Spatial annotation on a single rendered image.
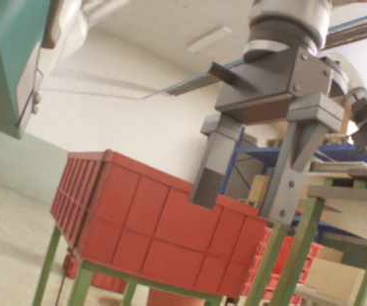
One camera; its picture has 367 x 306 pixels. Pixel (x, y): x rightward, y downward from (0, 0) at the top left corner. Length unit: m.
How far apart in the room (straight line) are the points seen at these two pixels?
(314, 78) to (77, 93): 8.60
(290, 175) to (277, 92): 0.07
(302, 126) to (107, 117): 8.67
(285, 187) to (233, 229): 0.57
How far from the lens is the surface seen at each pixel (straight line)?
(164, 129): 9.35
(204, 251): 0.83
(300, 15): 0.39
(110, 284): 3.12
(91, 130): 8.85
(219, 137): 0.43
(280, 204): 0.30
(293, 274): 1.01
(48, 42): 0.30
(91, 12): 0.92
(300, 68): 0.34
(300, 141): 0.31
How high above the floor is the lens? 0.76
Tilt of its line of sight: 10 degrees up
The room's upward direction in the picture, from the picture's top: 20 degrees clockwise
